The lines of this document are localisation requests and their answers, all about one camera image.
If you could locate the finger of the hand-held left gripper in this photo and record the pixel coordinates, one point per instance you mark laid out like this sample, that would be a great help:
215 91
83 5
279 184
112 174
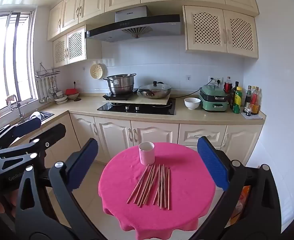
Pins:
28 126
54 132

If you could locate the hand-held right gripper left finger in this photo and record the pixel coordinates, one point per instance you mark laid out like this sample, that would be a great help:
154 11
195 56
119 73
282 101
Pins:
84 165

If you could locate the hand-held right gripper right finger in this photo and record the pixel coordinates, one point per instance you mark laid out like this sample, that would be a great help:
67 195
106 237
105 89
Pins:
211 162

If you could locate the bundle of wooden chopsticks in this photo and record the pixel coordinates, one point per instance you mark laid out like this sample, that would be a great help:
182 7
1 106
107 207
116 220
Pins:
163 187

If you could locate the pink cup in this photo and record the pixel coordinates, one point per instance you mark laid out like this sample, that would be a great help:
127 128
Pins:
147 156

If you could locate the steel sink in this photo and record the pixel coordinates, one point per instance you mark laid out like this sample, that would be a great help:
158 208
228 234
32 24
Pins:
40 115

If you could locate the metal faucet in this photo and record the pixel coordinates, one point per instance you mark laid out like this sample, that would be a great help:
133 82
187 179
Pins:
18 107

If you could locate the pink tablecloth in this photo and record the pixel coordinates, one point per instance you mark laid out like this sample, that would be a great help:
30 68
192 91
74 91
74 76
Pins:
186 180

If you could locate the stack of white bowls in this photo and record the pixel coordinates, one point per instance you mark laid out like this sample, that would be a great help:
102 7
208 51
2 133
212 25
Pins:
61 98

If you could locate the hanging utensil rack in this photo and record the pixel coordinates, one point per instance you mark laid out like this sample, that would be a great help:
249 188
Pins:
47 88

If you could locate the orange packaging bag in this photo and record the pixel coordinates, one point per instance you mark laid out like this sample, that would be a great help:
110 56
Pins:
245 192

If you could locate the beige kitchen countertop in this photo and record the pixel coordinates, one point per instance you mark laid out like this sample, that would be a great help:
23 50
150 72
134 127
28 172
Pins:
191 116

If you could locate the green electric grill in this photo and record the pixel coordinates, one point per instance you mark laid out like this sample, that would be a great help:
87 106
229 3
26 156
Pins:
211 105

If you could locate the white bowl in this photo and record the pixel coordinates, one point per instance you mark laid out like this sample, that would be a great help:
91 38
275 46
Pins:
192 103

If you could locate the kitchen window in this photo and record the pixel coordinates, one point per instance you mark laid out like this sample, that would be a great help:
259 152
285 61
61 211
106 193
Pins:
12 62

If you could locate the cream base cabinets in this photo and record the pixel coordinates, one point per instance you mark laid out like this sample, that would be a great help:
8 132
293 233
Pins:
152 132

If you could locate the black induction cooker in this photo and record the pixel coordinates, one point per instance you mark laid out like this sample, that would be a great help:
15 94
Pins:
112 96

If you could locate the dark soy sauce bottle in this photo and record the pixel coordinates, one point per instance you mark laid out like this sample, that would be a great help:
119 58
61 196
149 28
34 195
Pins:
247 100

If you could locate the cream perforated plate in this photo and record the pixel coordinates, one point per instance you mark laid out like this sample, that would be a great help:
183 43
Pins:
98 71

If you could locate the dark green oil bottle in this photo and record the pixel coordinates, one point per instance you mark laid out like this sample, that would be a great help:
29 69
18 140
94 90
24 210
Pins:
234 90

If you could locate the red cola bottle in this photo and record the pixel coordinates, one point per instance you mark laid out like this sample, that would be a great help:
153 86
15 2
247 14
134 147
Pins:
228 87

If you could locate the black gas hob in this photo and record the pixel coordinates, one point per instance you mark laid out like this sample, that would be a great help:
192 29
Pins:
149 109

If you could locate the stainless steel pot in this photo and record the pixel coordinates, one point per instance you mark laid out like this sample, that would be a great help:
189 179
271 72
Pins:
120 83

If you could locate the steel wok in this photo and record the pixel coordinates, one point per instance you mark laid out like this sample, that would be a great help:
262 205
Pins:
157 94

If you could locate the cream lattice door cabinet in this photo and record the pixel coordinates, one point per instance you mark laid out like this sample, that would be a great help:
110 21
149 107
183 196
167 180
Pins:
69 46
219 30

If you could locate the glass wok lid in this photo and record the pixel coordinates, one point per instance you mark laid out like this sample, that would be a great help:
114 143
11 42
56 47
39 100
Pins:
157 87

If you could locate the black range hood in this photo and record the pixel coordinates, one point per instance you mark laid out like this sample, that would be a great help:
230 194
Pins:
137 28

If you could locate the metal wall utensil rack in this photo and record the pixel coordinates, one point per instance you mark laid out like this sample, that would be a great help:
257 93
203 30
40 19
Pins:
47 73

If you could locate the white double wall outlet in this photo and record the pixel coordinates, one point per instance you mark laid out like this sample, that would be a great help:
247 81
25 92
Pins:
216 79

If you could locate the white wall switch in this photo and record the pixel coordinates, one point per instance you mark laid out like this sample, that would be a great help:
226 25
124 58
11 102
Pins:
188 77

